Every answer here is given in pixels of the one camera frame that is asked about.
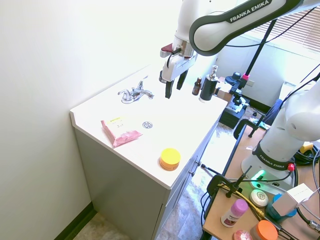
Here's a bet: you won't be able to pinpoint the tan cardboard box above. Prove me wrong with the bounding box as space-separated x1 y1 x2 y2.
214 86 233 102

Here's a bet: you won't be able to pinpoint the chrome faucet spout body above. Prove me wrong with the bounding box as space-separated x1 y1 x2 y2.
121 86 155 105

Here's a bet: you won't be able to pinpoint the orange jar with yellow lid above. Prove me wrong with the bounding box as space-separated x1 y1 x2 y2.
158 147 182 172

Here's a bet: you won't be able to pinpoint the yellow cable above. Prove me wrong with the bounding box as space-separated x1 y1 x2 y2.
218 183 266 219

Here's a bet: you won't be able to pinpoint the chrome hot water lever handle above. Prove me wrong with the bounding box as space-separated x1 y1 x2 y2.
117 89 132 104

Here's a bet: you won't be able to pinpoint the brown window blinds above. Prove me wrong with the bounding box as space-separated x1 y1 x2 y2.
251 6 320 55

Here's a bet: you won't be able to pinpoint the chrome cold water lever handle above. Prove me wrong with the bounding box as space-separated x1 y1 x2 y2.
136 75 149 91

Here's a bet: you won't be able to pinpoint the red and white wrist camera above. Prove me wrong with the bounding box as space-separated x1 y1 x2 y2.
159 43 176 59

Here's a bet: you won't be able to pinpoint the pink wipes packet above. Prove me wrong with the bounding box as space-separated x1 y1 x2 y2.
100 115 144 149

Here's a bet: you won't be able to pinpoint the black soap pump dispenser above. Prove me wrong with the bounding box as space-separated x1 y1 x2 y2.
199 64 219 104

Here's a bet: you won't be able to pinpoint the white deodorant with pink cap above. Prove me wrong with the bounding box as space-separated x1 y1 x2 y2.
220 198 249 229

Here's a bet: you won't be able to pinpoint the brown dropper bottle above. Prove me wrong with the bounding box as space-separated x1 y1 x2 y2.
191 76 203 96

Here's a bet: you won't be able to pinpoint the dark baseboard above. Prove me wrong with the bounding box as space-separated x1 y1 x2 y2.
60 200 99 240

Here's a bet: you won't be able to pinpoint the black c-clamp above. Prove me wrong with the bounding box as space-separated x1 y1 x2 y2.
206 174 235 200
233 119 259 140

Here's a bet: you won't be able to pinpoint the white carton box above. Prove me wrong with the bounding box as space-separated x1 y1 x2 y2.
271 182 315 216

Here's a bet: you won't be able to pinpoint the yellow and black controller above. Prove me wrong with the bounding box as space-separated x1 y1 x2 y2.
299 141 315 155

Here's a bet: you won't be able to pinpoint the blue cup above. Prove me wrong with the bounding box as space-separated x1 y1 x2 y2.
265 193 298 223

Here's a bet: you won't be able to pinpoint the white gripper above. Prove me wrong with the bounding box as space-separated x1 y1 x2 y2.
158 53 199 100

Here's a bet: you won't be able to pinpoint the small black tripod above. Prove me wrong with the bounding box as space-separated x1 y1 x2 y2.
225 165 253 199

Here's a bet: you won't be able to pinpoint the thin black rod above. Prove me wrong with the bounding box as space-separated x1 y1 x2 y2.
200 163 222 175

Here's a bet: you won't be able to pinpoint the dark blue cloth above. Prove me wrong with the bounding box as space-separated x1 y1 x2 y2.
264 98 285 126

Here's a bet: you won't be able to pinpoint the grey vanity cabinet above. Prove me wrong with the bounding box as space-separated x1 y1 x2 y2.
73 112 223 240

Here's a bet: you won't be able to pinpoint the black camera stand pole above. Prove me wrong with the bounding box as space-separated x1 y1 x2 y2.
233 18 277 131

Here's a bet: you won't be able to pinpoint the white vanity top with sink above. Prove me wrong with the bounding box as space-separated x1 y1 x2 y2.
69 63 232 191

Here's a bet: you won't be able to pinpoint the black camera on stand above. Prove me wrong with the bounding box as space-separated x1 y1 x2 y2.
224 71 251 111

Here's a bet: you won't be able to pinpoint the round pink soap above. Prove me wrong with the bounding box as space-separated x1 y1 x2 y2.
232 229 254 240

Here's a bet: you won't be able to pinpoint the black box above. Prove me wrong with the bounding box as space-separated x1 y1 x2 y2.
218 104 248 130

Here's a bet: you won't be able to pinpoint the brown container with orange lid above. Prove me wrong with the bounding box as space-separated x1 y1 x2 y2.
251 219 279 240

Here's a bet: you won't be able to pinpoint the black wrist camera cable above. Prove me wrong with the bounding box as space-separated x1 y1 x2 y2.
166 47 181 69

